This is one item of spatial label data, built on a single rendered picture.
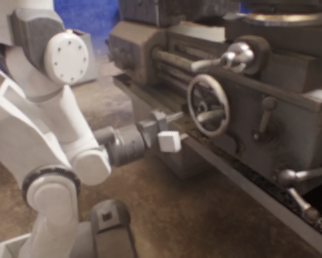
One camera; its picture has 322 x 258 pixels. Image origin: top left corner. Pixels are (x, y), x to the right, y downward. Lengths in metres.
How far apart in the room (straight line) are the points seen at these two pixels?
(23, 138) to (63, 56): 0.31
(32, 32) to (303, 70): 0.53
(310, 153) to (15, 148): 0.69
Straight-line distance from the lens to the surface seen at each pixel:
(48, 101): 0.47
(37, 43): 0.41
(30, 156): 0.70
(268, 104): 0.64
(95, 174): 0.58
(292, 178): 0.61
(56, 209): 0.74
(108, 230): 1.15
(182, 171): 1.60
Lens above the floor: 1.05
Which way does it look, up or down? 30 degrees down
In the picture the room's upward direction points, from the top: 6 degrees counter-clockwise
